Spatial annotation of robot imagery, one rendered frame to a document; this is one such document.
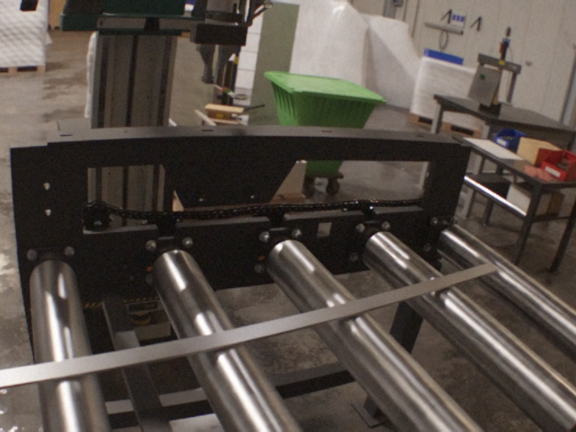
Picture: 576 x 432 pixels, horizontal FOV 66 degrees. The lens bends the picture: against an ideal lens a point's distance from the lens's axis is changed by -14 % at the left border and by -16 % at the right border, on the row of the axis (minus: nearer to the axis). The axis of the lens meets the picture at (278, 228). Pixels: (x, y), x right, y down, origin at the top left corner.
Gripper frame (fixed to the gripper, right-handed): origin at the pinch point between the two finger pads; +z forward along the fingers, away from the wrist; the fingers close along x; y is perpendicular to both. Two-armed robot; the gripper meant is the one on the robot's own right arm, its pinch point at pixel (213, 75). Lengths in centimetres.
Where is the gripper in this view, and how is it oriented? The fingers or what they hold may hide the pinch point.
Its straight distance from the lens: 127.2
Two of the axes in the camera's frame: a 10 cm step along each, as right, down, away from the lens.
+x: -9.0, 0.7, -4.4
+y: -4.2, -4.5, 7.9
